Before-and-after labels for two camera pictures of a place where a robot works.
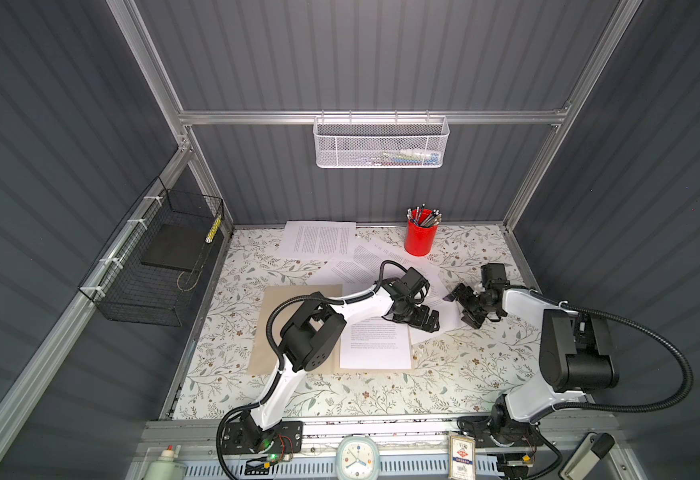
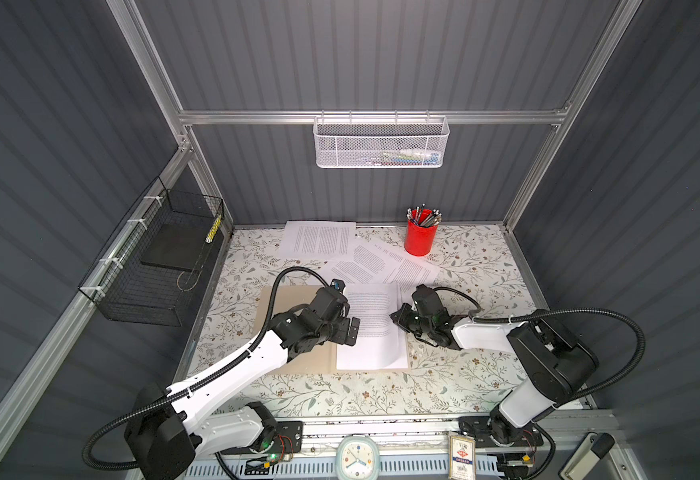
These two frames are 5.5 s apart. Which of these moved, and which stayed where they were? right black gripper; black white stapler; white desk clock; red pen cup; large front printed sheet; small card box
Moved: right black gripper; large front printed sheet
Stayed: red pen cup; white desk clock; small card box; black white stapler
